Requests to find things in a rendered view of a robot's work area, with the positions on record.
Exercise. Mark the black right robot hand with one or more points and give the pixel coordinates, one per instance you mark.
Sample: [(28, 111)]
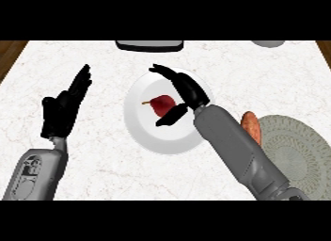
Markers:
[(189, 88)]

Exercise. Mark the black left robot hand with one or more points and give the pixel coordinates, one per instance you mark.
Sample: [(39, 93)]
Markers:
[(59, 109)]

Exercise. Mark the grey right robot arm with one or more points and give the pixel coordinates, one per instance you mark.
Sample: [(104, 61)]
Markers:
[(238, 150)]

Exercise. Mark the red pear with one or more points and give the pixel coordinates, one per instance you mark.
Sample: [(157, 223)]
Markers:
[(163, 105)]

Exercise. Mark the white round plate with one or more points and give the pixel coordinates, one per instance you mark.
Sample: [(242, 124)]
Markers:
[(166, 125)]

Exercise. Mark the grey-green round woven placemat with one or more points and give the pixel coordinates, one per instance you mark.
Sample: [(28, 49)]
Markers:
[(301, 160)]

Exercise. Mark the orange sweet potato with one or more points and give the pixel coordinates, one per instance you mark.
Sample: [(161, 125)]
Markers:
[(251, 127)]

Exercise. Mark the grey round object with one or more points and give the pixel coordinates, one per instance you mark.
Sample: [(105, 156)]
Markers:
[(267, 43)]

